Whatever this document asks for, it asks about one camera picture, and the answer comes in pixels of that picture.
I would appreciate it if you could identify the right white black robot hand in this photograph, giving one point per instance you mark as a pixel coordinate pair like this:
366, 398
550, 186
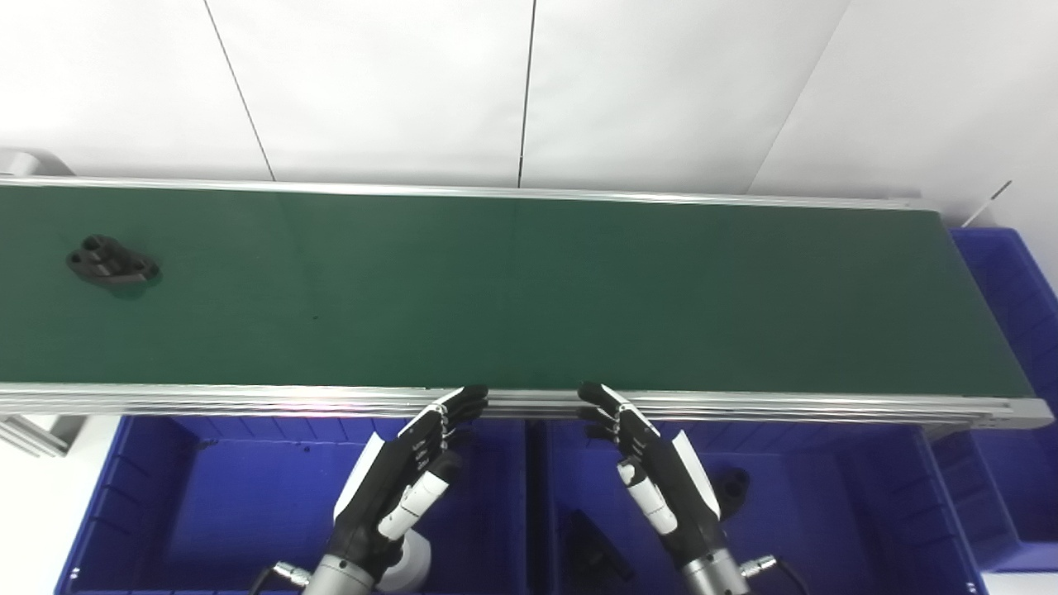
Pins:
682, 496

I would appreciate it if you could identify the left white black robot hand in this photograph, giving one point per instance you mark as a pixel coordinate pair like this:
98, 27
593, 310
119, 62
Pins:
364, 496

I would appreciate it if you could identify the black flanged metal part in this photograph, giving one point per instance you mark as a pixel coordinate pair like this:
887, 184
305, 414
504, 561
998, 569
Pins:
111, 263
734, 483

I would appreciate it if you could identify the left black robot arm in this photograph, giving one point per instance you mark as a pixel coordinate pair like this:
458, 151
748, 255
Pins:
339, 578

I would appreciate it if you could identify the white plastic part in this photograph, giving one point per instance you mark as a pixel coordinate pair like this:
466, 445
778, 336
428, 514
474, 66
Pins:
413, 566

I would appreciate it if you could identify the black block-shaped part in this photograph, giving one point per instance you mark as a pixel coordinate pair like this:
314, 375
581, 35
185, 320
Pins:
591, 549

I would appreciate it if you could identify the blue plastic bin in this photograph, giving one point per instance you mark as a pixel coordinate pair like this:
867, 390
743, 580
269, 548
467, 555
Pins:
1012, 463
826, 512
231, 512

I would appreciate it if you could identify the green conveyor belt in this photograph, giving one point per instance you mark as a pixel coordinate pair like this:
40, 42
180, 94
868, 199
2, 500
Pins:
248, 402
529, 289

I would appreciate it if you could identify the aluminium conveyor support leg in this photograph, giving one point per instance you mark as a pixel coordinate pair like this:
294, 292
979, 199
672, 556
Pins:
33, 434

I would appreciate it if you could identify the grey conveyor end housing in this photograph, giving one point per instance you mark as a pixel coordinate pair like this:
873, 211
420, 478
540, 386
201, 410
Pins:
29, 161

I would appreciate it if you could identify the thin white stick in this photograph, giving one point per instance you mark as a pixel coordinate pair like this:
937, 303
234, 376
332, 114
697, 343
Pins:
988, 202

